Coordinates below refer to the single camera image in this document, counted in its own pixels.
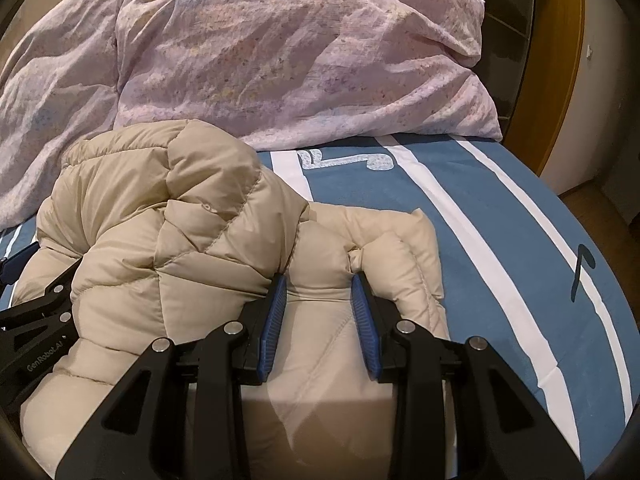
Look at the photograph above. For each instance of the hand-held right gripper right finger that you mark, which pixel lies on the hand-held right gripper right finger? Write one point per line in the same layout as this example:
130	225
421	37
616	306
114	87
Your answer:
365	330

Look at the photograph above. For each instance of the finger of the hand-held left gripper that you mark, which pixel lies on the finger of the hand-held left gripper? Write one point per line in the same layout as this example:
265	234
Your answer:
30	340
20	260

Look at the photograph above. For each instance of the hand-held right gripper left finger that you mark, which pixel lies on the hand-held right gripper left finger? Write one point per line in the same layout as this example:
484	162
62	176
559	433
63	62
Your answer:
270	330

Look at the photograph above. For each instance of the beige quilted down jacket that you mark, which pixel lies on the beige quilted down jacket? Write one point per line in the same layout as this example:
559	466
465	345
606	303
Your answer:
200	240

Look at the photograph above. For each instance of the pink floral pillow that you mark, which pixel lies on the pink floral pillow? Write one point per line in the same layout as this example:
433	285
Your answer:
300	60
50	110

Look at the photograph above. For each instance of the blue white-striped bed sheet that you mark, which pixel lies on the blue white-striped bed sheet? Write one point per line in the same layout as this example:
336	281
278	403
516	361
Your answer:
500	220

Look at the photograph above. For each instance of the dark padded headboard panel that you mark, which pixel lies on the dark padded headboard panel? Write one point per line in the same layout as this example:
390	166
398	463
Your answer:
500	20

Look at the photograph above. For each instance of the wooden headboard frame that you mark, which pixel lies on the wooden headboard frame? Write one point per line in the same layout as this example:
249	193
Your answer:
550	85

